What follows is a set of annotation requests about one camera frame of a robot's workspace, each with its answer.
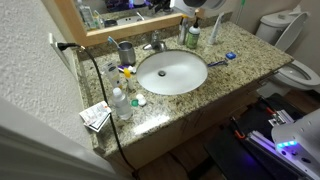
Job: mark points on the stainless steel cup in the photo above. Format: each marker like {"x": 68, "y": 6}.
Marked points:
{"x": 127, "y": 55}

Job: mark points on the green bottle black pump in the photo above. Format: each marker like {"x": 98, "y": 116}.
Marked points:
{"x": 192, "y": 38}

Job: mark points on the white door frame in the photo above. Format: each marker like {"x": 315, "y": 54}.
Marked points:
{"x": 33, "y": 150}

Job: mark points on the white wall power outlet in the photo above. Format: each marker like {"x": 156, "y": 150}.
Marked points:
{"x": 61, "y": 55}

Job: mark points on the purple white tube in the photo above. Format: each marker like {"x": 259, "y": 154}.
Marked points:
{"x": 128, "y": 69}

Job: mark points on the tall white standing tube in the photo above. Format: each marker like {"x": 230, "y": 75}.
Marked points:
{"x": 213, "y": 33}

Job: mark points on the white toilet lid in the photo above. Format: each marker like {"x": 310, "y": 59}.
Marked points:
{"x": 291, "y": 31}

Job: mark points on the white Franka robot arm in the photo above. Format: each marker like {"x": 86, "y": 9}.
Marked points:
{"x": 300, "y": 133}

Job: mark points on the white oval sink basin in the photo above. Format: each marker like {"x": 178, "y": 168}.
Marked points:
{"x": 181, "y": 78}

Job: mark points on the small bottle yellow cap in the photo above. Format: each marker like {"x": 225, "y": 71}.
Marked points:
{"x": 129, "y": 83}

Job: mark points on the wooden framed wall mirror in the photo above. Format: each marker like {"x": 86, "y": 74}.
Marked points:
{"x": 133, "y": 30}

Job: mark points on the green white lens case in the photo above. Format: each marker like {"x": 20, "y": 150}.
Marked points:
{"x": 140, "y": 100}

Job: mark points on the small blue floss box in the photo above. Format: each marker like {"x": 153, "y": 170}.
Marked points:
{"x": 230, "y": 55}

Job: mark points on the white ceramic toilet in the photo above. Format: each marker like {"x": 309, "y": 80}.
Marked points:
{"x": 301, "y": 81}

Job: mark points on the metal sink drain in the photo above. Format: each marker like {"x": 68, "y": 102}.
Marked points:
{"x": 162, "y": 73}

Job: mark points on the white lotion tube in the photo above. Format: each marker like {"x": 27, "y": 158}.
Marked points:
{"x": 112, "y": 75}

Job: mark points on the folded paper leaflets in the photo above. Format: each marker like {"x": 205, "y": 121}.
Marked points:
{"x": 95, "y": 115}

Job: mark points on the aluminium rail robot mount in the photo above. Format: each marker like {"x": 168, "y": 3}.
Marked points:
{"x": 260, "y": 138}

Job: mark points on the blue razor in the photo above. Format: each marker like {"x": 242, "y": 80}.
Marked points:
{"x": 216, "y": 63}

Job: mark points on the clear bottle white cap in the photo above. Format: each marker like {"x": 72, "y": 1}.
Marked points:
{"x": 122, "y": 106}

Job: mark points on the black orange clamp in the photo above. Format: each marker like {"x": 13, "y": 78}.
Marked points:
{"x": 238, "y": 133}
{"x": 270, "y": 111}

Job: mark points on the black robot cart platform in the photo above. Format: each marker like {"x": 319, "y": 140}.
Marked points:
{"x": 230, "y": 156}

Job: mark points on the wooden vanity cabinet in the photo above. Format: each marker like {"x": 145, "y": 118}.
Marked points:
{"x": 186, "y": 126}

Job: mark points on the blue white toothbrush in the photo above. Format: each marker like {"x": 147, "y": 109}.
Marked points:
{"x": 112, "y": 41}

